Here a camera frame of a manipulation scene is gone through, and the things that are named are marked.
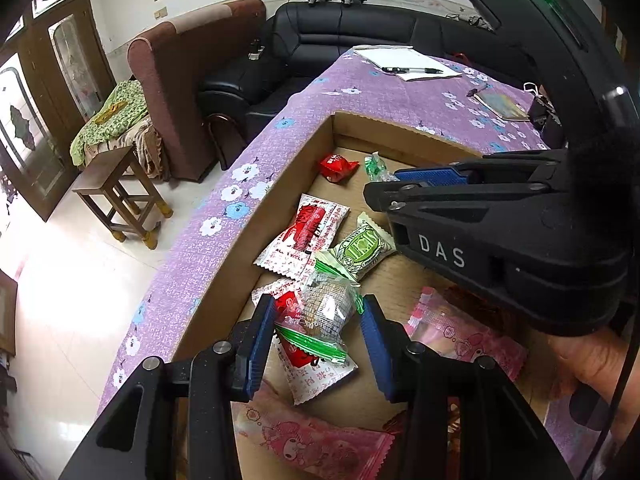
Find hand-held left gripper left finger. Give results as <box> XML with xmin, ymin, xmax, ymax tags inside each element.
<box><xmin>60</xmin><ymin>294</ymin><xmax>279</xmax><ymax>480</ymax></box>

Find pink snack packet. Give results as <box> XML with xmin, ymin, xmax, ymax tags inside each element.
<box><xmin>404</xmin><ymin>287</ymin><xmax>529</xmax><ymax>382</ymax></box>
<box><xmin>232</xmin><ymin>384</ymin><xmax>396</xmax><ymax>480</ymax></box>

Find black leather sofa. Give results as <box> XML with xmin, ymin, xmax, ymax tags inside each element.
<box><xmin>199</xmin><ymin>0</ymin><xmax>542</xmax><ymax>172</ymax></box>

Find person's right hand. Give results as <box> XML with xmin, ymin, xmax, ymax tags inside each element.
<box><xmin>547</xmin><ymin>325</ymin><xmax>640</xmax><ymax>443</ymax></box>

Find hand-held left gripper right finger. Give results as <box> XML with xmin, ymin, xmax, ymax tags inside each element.
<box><xmin>360</xmin><ymin>296</ymin><xmax>576</xmax><ymax>480</ymax></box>

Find green snack packet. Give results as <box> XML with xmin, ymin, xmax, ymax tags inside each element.
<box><xmin>314</xmin><ymin>212</ymin><xmax>397</xmax><ymax>286</ymax></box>

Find small red snack packet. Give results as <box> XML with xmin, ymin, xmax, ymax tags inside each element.
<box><xmin>319</xmin><ymin>152</ymin><xmax>360</xmax><ymax>184</ymax></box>

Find green floral cloth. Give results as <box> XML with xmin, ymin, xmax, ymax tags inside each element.
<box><xmin>69</xmin><ymin>79</ymin><xmax>149</xmax><ymax>166</ymax></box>

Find small green candy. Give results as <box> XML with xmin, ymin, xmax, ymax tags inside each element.
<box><xmin>363</xmin><ymin>152</ymin><xmax>399</xmax><ymax>181</ymax></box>

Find red and white snack packet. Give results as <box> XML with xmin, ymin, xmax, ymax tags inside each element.
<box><xmin>253</xmin><ymin>193</ymin><xmax>350</xmax><ymax>281</ymax></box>
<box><xmin>251</xmin><ymin>280</ymin><xmax>359</xmax><ymax>406</ymax></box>

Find clear packet with green ends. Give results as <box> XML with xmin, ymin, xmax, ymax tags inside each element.
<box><xmin>274</xmin><ymin>272</ymin><xmax>366</xmax><ymax>364</ymax></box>

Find beige brown blanket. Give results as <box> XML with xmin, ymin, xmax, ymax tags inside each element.
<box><xmin>82</xmin><ymin>119</ymin><xmax>167</xmax><ymax>181</ymax></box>

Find brown armchair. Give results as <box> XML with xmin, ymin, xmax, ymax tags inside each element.
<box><xmin>127</xmin><ymin>0</ymin><xmax>266</xmax><ymax>184</ymax></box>

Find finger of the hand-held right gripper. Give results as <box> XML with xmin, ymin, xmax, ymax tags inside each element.
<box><xmin>364</xmin><ymin>180</ymin><xmax>490</xmax><ymax>222</ymax></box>
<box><xmin>394</xmin><ymin>149</ymin><xmax>569</xmax><ymax>187</ymax></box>

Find red gold foil packet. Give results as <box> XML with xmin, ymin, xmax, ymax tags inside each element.
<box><xmin>382</xmin><ymin>399</ymin><xmax>461</xmax><ymax>462</ymax></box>

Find white paper sheets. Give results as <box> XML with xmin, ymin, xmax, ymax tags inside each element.
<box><xmin>352</xmin><ymin>44</ymin><xmax>464</xmax><ymax>83</ymax></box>

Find purple floral tablecloth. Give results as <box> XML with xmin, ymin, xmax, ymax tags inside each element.
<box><xmin>97</xmin><ymin>49</ymin><xmax>640</xmax><ymax>480</ymax></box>

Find brown cardboard box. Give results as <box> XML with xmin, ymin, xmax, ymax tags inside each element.
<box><xmin>172</xmin><ymin>111</ymin><xmax>567</xmax><ymax>480</ymax></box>

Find wooden stool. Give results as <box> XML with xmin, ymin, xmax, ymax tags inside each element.
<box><xmin>72</xmin><ymin>145</ymin><xmax>174</xmax><ymax>250</ymax></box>

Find wooden glass-panel door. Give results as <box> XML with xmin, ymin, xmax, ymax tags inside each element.
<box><xmin>0</xmin><ymin>0</ymin><xmax>117</xmax><ymax>224</ymax></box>

